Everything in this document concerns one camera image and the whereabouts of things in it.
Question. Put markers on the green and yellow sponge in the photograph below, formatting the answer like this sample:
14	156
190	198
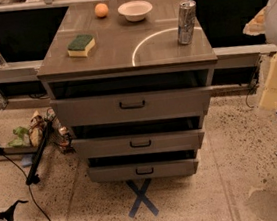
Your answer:
81	45

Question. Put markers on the white paper bowl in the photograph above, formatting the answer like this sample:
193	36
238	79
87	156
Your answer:
135	11

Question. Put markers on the silver drink can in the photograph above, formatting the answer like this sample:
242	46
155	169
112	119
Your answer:
187	12

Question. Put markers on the grey three-drawer cabinet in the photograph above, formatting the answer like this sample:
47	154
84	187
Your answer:
135	105

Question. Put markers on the blue tape cross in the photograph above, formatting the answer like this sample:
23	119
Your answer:
141	198

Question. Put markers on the orange fruit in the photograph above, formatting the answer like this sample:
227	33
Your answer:
101	10

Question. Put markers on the snack bag pile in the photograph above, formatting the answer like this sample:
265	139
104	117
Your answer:
37	125

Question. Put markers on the green crumpled bag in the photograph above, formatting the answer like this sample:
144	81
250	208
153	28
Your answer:
21	138

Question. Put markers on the black tripod leg left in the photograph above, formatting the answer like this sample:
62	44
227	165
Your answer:
33	177

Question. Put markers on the black clamp lower left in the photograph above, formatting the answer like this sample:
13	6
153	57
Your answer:
9	213

